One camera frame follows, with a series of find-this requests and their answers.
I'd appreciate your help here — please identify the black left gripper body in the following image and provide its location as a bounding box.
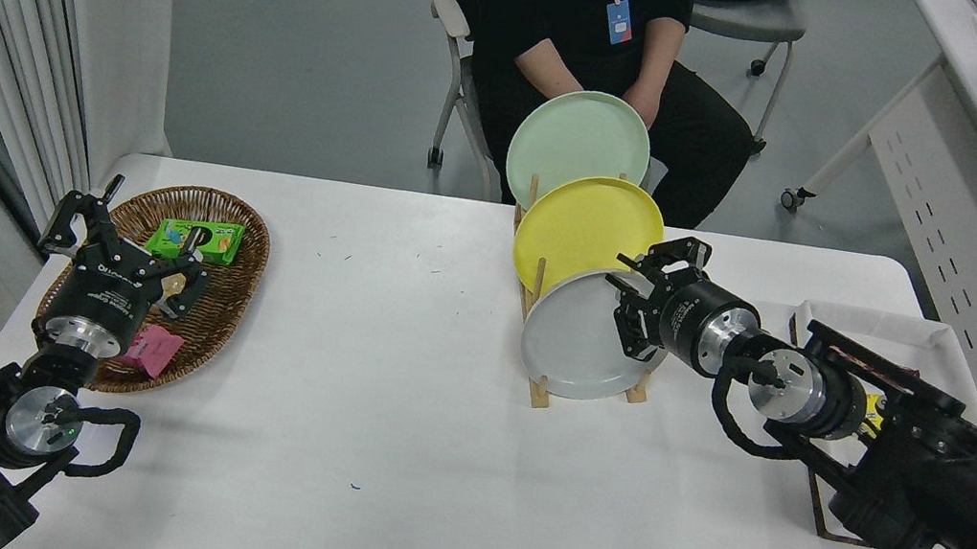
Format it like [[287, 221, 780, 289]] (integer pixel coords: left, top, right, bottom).
[[40, 229, 170, 346]]

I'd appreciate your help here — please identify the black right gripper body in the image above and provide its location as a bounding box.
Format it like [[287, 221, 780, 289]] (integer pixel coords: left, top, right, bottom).
[[645, 273, 763, 380]]

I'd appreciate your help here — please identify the grey plate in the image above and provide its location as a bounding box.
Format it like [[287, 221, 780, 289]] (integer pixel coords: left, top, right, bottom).
[[512, 258, 682, 414]]

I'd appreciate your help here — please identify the yellow plate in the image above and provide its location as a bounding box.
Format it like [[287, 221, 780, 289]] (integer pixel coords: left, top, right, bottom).
[[507, 165, 672, 314]]

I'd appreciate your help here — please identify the wooden plate rack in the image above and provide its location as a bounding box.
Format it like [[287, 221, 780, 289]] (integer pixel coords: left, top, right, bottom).
[[486, 159, 682, 425]]

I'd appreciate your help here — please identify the pale green plate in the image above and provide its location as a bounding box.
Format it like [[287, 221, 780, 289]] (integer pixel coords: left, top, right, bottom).
[[499, 80, 660, 228]]

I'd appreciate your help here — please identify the person's left hand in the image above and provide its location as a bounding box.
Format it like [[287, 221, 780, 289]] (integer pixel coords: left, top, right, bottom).
[[619, 82, 668, 133]]

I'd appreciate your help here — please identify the brown wicker basket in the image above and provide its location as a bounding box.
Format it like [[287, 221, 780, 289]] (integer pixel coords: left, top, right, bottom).
[[24, 165, 279, 415]]

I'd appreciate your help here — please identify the green snack packet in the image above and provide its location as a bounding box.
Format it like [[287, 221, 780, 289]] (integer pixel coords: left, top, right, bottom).
[[142, 210, 247, 270]]

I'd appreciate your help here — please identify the pink snack packet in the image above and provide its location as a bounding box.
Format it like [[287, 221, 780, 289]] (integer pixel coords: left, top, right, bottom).
[[118, 319, 188, 383]]

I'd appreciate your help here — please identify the white rectangular tray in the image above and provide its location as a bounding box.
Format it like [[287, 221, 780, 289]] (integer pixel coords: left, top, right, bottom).
[[758, 297, 977, 549]]

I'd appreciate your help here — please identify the yellow snack packet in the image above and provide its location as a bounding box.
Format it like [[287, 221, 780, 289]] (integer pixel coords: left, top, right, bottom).
[[857, 394, 888, 439]]

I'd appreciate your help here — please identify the grey wheeled office chair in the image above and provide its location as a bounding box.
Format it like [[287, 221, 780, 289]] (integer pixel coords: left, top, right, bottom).
[[671, 0, 813, 161]]

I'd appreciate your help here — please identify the person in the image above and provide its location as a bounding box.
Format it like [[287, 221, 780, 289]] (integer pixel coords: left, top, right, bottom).
[[415, 0, 779, 239]]

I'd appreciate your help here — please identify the grey chair with beige armrest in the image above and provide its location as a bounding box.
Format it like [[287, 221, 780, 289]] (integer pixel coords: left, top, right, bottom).
[[402, 0, 530, 202]]

